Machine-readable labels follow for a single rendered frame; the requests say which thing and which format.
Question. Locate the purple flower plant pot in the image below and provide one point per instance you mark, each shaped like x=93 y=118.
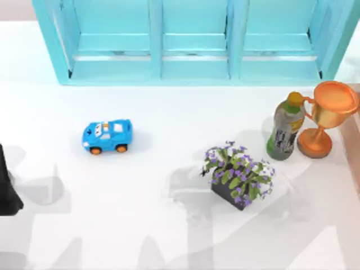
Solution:
x=239 y=177

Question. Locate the orange trophy cup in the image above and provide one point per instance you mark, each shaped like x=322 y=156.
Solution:
x=327 y=112

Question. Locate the light blue rack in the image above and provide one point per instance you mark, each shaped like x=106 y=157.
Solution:
x=194 y=42

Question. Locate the blue toy car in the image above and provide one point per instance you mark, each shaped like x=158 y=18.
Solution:
x=108 y=135

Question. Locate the salmon-coloured shallow box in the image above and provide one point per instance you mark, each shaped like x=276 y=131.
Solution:
x=352 y=146

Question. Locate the green bottle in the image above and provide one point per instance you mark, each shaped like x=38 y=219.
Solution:
x=285 y=132

